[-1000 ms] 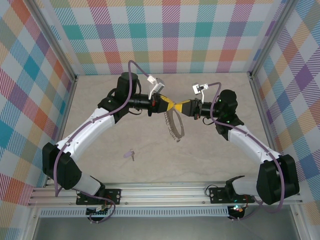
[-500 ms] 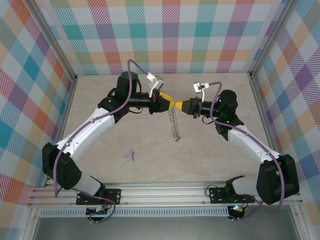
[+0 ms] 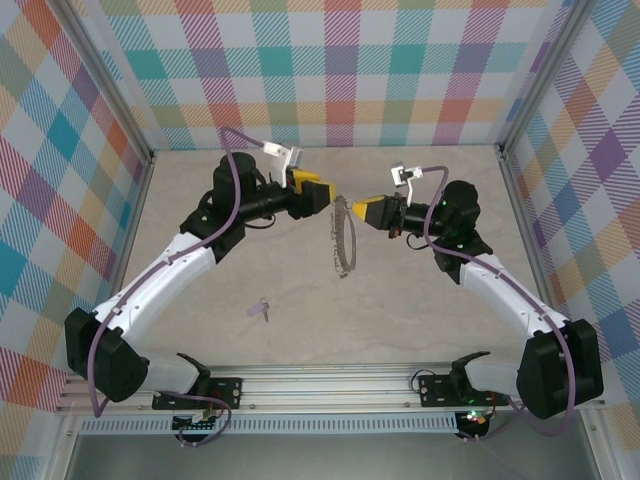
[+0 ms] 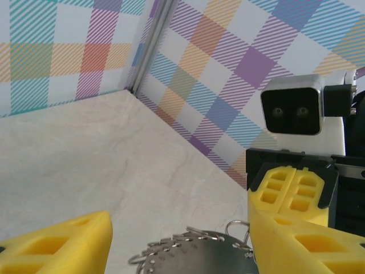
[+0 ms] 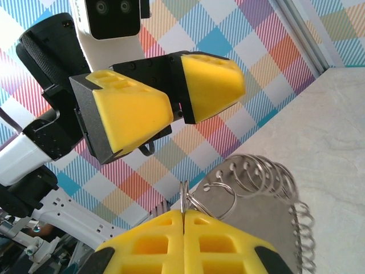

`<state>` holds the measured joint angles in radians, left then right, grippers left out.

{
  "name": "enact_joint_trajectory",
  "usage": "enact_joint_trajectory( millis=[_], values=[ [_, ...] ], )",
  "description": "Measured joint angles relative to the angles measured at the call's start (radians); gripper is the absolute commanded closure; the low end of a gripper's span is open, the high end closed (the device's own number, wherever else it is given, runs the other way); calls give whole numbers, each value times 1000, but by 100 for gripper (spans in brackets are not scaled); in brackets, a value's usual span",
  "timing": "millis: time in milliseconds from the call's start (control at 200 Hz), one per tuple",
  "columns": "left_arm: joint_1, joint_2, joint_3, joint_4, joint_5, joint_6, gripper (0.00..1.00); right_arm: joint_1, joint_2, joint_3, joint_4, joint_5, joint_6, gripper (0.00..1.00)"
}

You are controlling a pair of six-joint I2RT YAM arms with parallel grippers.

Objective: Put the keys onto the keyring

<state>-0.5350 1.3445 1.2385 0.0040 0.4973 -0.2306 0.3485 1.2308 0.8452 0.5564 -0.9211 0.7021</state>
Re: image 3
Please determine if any aluminium mounting rail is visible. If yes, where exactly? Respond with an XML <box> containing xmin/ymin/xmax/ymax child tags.
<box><xmin>54</xmin><ymin>362</ymin><xmax>606</xmax><ymax>414</ymax></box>

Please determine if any right controller board with lights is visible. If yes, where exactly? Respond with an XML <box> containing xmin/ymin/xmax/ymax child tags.
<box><xmin>457</xmin><ymin>408</ymin><xmax>494</xmax><ymax>431</ymax></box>

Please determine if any white slotted cable duct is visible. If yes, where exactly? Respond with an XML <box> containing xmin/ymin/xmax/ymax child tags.
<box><xmin>79</xmin><ymin>413</ymin><xmax>459</xmax><ymax>435</ymax></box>

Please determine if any left controller board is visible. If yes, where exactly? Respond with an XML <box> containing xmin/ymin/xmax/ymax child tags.
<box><xmin>171</xmin><ymin>412</ymin><xmax>221</xmax><ymax>434</ymax></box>

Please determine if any large metal keyring with rings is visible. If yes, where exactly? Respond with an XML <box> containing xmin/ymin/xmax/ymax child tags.
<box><xmin>329</xmin><ymin>195</ymin><xmax>359</xmax><ymax>279</ymax></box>

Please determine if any aluminium frame post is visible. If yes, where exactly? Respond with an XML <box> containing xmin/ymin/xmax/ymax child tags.
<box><xmin>49</xmin><ymin>0</ymin><xmax>157</xmax><ymax>161</ymax></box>
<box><xmin>494</xmin><ymin>0</ymin><xmax>596</xmax><ymax>159</ymax></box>

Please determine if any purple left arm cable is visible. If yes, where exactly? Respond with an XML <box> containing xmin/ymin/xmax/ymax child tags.
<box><xmin>89</xmin><ymin>125</ymin><xmax>266</xmax><ymax>448</ymax></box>

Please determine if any key with purple tag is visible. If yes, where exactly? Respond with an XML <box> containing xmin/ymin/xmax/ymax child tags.
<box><xmin>247</xmin><ymin>297</ymin><xmax>272</xmax><ymax>324</ymax></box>

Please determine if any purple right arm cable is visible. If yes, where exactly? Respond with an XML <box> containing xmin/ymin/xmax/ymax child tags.
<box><xmin>419</xmin><ymin>164</ymin><xmax>576</xmax><ymax>444</ymax></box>

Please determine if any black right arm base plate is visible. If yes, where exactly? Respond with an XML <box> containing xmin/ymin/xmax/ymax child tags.
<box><xmin>418</xmin><ymin>372</ymin><xmax>509</xmax><ymax>407</ymax></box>

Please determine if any grey metal shelf panel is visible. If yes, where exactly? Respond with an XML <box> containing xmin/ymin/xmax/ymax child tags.
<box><xmin>64</xmin><ymin>433</ymin><xmax>601</xmax><ymax>480</ymax></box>

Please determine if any aluminium side rail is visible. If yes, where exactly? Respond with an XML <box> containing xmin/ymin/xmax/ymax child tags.
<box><xmin>497</xmin><ymin>144</ymin><xmax>564</xmax><ymax>321</ymax></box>
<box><xmin>87</xmin><ymin>149</ymin><xmax>157</xmax><ymax>374</ymax></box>

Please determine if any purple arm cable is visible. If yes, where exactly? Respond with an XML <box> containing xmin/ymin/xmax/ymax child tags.
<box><xmin>419</xmin><ymin>164</ymin><xmax>576</xmax><ymax>444</ymax></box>
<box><xmin>89</xmin><ymin>125</ymin><xmax>266</xmax><ymax>448</ymax></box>

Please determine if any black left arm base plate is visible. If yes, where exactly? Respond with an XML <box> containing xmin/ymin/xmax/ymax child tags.
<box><xmin>152</xmin><ymin>375</ymin><xmax>245</xmax><ymax>411</ymax></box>

